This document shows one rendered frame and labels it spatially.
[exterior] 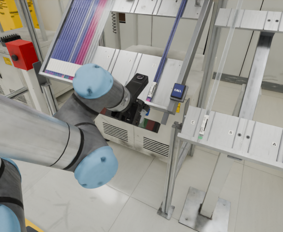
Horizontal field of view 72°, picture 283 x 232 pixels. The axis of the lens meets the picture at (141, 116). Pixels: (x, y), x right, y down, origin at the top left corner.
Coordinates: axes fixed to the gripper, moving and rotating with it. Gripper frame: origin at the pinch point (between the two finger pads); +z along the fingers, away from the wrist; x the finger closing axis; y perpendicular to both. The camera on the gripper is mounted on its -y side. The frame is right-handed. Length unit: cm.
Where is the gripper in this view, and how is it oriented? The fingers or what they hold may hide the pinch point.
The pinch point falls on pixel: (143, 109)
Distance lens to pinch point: 72.7
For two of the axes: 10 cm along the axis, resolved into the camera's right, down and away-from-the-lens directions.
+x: 8.8, 2.8, -3.8
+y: -3.4, 9.4, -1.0
